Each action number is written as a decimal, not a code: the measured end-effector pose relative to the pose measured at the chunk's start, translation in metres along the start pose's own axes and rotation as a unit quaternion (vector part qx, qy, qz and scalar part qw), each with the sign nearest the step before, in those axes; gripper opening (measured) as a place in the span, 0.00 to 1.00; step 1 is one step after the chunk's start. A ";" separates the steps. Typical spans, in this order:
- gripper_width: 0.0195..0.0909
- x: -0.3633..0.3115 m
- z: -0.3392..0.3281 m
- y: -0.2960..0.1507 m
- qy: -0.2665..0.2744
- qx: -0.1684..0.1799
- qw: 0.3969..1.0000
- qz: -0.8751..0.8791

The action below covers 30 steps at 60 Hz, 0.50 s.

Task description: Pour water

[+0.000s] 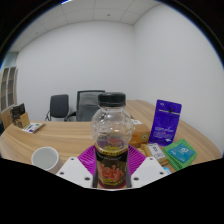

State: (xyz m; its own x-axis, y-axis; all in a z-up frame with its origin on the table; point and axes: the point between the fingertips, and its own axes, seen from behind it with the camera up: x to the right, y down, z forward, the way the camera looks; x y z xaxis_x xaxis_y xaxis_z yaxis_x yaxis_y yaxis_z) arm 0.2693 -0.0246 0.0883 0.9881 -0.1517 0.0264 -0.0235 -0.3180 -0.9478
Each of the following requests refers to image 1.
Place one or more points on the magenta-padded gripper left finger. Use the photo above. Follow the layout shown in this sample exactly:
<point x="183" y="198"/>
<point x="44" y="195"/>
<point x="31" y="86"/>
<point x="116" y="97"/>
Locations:
<point x="75" y="170"/>

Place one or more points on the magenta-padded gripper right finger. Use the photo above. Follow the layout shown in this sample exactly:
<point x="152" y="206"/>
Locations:
<point x="148" y="170"/>

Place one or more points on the clear bottle with black cap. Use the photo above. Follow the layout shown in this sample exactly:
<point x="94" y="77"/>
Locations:
<point x="111" y="133"/>

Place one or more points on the wooden box with white label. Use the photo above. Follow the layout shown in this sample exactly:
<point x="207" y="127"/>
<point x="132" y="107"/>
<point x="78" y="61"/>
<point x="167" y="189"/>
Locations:
<point x="155" y="151"/>

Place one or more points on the green flat packet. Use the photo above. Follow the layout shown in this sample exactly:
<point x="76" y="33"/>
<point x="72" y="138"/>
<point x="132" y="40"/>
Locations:
<point x="176" y="164"/>

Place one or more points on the white cup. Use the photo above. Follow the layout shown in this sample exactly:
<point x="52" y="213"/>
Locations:
<point x="46" y="159"/>

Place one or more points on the brown cardboard box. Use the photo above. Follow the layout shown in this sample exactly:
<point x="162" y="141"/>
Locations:
<point x="140" y="135"/>

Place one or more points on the teal flat packet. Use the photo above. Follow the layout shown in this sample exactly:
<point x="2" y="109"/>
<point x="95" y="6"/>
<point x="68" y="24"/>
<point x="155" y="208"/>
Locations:
<point x="181" y="152"/>

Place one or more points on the purple stand-up pouch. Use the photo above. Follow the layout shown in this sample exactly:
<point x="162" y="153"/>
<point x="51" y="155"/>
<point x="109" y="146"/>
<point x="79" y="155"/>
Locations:
<point x="165" y="123"/>

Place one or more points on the small white and green packet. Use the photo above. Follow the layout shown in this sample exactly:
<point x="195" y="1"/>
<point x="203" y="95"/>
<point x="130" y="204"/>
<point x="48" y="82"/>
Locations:
<point x="33" y="127"/>

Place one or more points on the grey mesh office chair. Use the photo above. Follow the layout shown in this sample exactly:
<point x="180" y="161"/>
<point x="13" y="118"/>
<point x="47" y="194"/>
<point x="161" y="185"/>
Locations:
<point x="87" y="105"/>

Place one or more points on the dark grey office chair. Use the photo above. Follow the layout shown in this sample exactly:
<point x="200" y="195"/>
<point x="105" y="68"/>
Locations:
<point x="59" y="105"/>

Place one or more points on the dark card in wooden stand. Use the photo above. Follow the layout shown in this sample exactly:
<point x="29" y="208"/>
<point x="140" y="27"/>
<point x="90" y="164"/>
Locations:
<point x="18" y="116"/>

